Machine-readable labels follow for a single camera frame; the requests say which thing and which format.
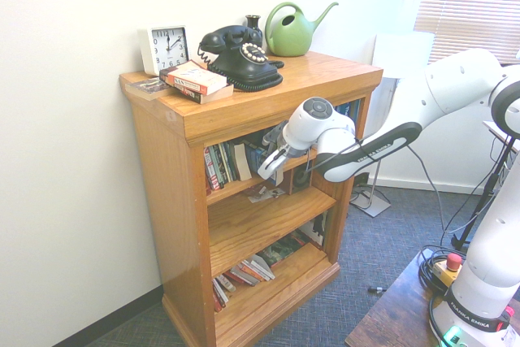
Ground dark green spine book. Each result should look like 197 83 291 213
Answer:
221 142 241 184

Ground dark flat paperback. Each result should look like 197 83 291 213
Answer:
124 77 171 102

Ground dark brown wooden table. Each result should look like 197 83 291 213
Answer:
344 247 520 347

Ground orange and white paperback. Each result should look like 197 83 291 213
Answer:
158 59 228 97

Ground white square clock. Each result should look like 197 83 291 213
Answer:
136 24 191 77

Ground window blinds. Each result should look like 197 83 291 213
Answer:
414 0 520 67

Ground red spine shelf book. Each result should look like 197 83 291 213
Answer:
202 146 217 193

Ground dark green cover book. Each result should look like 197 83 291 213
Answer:
257 236 310 270

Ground white floor lamp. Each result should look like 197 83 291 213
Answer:
349 33 436 218

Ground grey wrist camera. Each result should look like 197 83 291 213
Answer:
262 120 291 151

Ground black rotary telephone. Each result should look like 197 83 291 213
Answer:
197 24 285 93

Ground green plastic watering can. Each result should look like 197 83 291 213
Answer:
264 1 340 58

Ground cream page-edge leaning book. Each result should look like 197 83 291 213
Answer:
232 141 254 182

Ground black glossy vase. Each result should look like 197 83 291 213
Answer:
245 14 264 46

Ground black and white cover book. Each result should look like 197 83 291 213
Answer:
302 211 328 249

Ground blue cover shelf book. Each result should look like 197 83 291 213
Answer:
245 144 270 174

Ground coiled black cable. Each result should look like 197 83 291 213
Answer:
418 244 453 296

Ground wooden bookshelf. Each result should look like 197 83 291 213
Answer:
119 50 384 347

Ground black round speaker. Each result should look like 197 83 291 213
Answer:
292 167 314 190

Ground loose paper cards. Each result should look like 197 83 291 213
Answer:
243 184 287 205

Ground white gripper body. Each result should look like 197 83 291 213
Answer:
257 144 298 180

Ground red emergency stop button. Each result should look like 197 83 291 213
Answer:
432 253 465 288

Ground blue spine shelf book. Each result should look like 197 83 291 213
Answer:
334 99 362 121

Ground black tripod stand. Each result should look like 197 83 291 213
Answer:
450 131 518 251

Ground black and red paperback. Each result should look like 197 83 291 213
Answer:
169 81 235 106

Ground grey and white book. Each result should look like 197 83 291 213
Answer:
210 273 237 314

